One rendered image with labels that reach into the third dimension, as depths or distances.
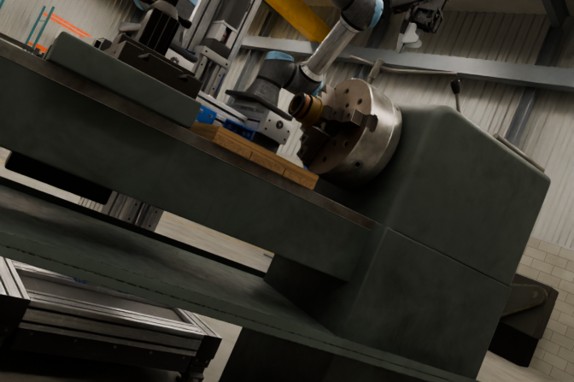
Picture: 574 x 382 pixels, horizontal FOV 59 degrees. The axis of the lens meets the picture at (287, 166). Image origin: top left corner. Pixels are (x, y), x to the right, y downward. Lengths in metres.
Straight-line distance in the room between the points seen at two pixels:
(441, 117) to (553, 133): 11.02
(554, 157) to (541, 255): 2.16
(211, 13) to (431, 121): 1.09
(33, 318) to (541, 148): 11.48
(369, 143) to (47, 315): 1.13
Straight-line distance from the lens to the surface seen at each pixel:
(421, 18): 1.58
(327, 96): 1.54
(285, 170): 1.24
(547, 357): 11.43
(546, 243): 11.70
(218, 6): 2.21
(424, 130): 1.47
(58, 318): 1.82
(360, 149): 1.39
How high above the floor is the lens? 0.79
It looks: 5 degrees up
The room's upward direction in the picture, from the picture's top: 24 degrees clockwise
